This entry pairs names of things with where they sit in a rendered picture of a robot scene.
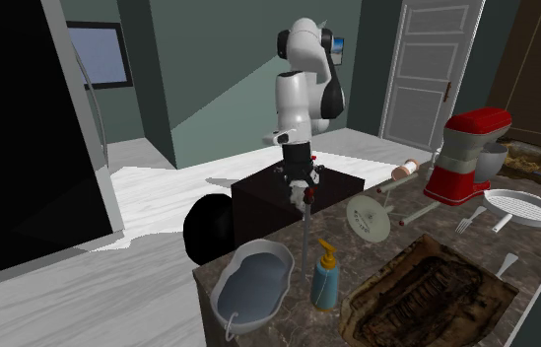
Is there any red stand mixer grey bowl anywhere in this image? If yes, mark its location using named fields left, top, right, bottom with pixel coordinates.
left=423, top=106, right=513, bottom=207

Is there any brown rusty sink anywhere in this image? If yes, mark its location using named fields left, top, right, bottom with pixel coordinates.
left=338, top=233, right=520, bottom=347

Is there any white panelled door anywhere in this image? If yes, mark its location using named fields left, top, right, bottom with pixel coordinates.
left=377, top=0, right=486, bottom=153

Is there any black round bin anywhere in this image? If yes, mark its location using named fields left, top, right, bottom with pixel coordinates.
left=182, top=192, right=236, bottom=267

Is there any small framed wall picture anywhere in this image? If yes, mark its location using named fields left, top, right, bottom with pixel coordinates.
left=329, top=36, right=346, bottom=67

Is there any brown wooden door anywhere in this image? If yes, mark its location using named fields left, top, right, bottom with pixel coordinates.
left=485, top=0, right=541, bottom=158

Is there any dark robot stand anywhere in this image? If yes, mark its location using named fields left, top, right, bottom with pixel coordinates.
left=231, top=165, right=367, bottom=247

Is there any brown rusty tray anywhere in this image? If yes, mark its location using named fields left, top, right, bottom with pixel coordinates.
left=494, top=136, right=541, bottom=188

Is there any thin grey upright rod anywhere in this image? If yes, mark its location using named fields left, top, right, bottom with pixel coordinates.
left=300, top=199, right=312, bottom=286

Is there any grey oval basin with handle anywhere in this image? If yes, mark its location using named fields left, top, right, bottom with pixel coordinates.
left=209, top=238, right=297, bottom=341

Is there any blue soap bottle yellow pump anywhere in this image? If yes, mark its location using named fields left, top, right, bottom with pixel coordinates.
left=309, top=238, right=341, bottom=313

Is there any dark framed window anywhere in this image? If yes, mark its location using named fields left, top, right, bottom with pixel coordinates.
left=65, top=20, right=135, bottom=91

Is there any black refrigerator with grey side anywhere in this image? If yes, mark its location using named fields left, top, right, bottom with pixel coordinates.
left=0, top=0, right=125, bottom=285

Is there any white fork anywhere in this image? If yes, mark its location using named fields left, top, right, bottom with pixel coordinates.
left=454, top=204, right=488, bottom=236

